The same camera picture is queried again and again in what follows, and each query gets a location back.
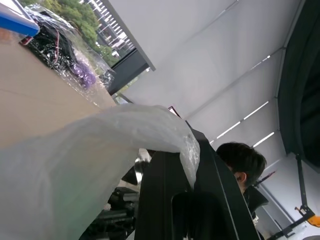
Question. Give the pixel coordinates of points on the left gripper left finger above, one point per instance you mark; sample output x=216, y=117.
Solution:
x=160, y=200

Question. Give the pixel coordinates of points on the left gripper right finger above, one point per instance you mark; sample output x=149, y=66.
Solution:
x=232, y=205

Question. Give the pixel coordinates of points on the white plastic bag red print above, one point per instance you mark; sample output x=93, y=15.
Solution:
x=75, y=162

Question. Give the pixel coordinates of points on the person with black hair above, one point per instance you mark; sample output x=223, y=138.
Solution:
x=240, y=157

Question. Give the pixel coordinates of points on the black metal stand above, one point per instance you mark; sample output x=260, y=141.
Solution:
x=303, y=200

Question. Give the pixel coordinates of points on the clear plastic bag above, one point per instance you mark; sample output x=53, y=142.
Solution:
x=100, y=75

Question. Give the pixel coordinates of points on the dark green curved panel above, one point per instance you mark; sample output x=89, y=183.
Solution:
x=297, y=75

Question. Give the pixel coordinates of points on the purple plastic item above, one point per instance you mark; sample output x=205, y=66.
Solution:
x=85, y=73

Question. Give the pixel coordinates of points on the clear container blue lid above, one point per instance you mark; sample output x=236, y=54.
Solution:
x=15, y=22

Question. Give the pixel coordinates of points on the grey window frame beam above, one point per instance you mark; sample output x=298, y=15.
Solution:
x=130, y=67

